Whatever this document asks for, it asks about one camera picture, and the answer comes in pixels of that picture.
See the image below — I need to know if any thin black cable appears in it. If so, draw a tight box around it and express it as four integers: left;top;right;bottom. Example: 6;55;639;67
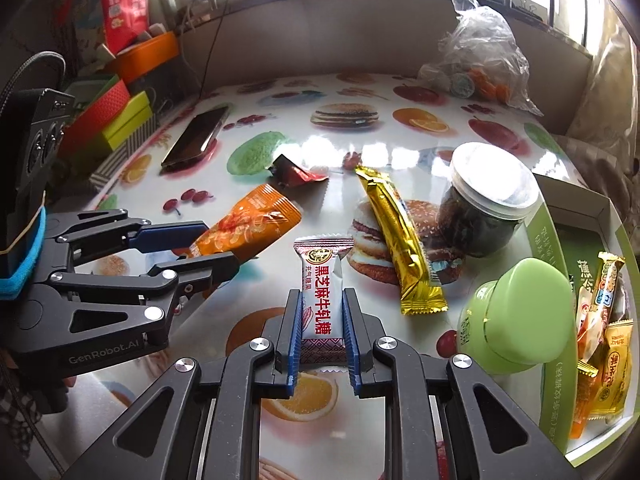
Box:
197;0;231;111

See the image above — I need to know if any gold snack bar white label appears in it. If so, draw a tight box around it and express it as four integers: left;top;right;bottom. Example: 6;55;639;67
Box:
575;252;627;378

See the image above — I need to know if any red box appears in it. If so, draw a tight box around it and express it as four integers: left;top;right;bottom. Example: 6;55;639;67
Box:
57;79;132;156

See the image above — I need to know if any black white striped box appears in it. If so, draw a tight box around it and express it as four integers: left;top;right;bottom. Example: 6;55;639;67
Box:
89;110;166;193

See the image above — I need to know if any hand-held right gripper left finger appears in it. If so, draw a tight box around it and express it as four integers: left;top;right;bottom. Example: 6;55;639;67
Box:
62;289;304;480

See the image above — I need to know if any cream patterned curtain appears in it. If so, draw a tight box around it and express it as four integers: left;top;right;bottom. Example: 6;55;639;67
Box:
565;35;640;191

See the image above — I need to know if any lime green box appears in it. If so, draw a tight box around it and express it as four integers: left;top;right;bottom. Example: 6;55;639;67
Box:
100;91;153;153

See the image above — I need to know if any red snack bag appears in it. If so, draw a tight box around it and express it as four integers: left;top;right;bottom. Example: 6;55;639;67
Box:
96;0;151;56

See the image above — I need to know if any plain gold snack bar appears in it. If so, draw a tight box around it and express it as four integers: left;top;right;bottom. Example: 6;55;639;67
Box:
354;165;447;317

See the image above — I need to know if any red candy wrapper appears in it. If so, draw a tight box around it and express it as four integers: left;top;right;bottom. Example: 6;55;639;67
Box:
267;154;330;187

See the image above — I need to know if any orange snack packet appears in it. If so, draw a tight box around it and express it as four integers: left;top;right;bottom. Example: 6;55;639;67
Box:
189;184;303;261

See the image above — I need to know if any black braided cable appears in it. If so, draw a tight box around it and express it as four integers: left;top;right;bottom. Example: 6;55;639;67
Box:
0;50;68;106

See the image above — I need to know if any clear plastic bag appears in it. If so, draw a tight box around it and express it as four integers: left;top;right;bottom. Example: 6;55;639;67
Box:
417;0;545;117

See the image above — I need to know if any orange storage box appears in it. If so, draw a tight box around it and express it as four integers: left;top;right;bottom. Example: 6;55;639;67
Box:
107;30;181;86

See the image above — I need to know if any green cardboard box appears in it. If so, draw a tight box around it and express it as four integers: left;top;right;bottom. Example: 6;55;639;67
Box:
525;172;640;468

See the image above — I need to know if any small yellow snack packet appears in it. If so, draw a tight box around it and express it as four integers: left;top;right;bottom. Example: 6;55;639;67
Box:
587;320;633;422

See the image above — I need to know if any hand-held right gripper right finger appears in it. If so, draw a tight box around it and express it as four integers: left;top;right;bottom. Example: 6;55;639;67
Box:
342;289;581;480

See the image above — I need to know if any round green patterned packet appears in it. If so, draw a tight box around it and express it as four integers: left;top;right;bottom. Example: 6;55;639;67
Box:
447;72;475;98

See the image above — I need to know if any orange tangerine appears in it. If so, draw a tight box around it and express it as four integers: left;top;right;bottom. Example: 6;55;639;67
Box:
472;67;511;101

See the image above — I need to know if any white maroon candy packet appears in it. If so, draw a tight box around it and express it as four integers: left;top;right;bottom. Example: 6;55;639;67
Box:
292;234;355;368

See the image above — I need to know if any black smartphone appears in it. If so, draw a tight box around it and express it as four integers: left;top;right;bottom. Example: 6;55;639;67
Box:
160;105;232;171

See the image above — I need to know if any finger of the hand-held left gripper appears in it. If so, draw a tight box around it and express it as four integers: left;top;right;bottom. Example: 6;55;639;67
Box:
30;251;241;356
42;209;211;261

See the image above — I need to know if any orange and white drink pouch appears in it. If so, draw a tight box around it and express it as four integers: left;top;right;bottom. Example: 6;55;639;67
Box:
570;372;593;441

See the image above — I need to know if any food print tablecloth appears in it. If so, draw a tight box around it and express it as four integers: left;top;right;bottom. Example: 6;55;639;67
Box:
65;67;608;480

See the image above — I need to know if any round jar with white lid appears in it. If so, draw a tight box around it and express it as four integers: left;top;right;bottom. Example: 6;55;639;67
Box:
436;142;541;259

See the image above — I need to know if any light green round container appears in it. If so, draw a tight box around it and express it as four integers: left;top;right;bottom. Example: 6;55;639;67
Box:
457;257;576;376

